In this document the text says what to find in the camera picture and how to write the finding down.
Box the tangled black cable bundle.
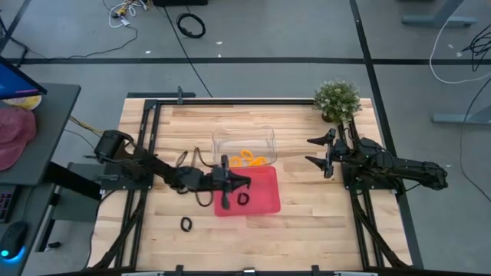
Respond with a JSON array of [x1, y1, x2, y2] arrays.
[[461, 24, 491, 73]]

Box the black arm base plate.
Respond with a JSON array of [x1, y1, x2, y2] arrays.
[[100, 174, 154, 192], [341, 160, 404, 193]]

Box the clear plastic bin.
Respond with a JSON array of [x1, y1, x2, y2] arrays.
[[212, 125, 278, 169]]

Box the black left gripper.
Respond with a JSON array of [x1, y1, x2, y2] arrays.
[[210, 154, 252, 211]]

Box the dark grey side desk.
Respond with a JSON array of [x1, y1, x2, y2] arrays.
[[0, 83, 82, 187]]

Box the black computer mouse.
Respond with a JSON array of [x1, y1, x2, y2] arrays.
[[0, 221, 29, 265]]

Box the long black floor cable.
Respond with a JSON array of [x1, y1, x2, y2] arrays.
[[163, 5, 214, 98]]

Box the small potted green plant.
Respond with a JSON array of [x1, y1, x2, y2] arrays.
[[312, 78, 363, 125]]

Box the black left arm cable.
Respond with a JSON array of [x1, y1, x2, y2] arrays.
[[175, 146, 216, 209]]

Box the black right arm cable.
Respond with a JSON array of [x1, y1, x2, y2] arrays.
[[340, 117, 361, 143]]

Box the coiled black floor cable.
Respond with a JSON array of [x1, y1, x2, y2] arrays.
[[176, 11, 207, 40]]

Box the black box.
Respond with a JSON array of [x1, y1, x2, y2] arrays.
[[152, 0, 209, 8]]

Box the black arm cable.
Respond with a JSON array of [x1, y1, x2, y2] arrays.
[[175, 146, 216, 209], [340, 117, 361, 143]]

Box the black desk leg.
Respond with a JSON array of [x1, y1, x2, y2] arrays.
[[35, 160, 103, 253]]

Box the dark computer keyboard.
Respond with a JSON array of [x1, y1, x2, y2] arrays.
[[0, 185, 16, 225]]

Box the pink cap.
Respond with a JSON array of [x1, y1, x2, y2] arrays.
[[0, 106, 38, 172]]

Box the pink translucent plastic bin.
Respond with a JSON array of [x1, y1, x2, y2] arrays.
[[213, 166, 282, 218]]

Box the computer monitor with blue screen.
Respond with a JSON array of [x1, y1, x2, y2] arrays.
[[0, 56, 48, 101]]

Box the white floor cable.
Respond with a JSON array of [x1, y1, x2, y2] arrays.
[[428, 14, 491, 85]]

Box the thin black floor cable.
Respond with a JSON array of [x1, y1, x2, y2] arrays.
[[10, 25, 140, 61]]

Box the grey desk foot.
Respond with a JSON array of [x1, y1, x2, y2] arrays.
[[432, 104, 491, 126], [401, 0, 479, 28]]

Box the black aluminium table frame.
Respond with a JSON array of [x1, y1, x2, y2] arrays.
[[87, 97, 414, 276]]

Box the pale yellow round object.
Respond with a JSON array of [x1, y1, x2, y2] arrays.
[[1, 94, 43, 112]]

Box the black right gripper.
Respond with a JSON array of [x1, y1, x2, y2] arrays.
[[304, 127, 348, 179]]

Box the curved black floor cable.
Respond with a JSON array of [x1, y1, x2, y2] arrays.
[[458, 76, 491, 204]]

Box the white and yellow cable bundle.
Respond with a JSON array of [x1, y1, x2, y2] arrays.
[[107, 0, 151, 29]]

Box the yellow cables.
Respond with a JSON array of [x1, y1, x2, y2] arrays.
[[68, 115, 107, 138]]

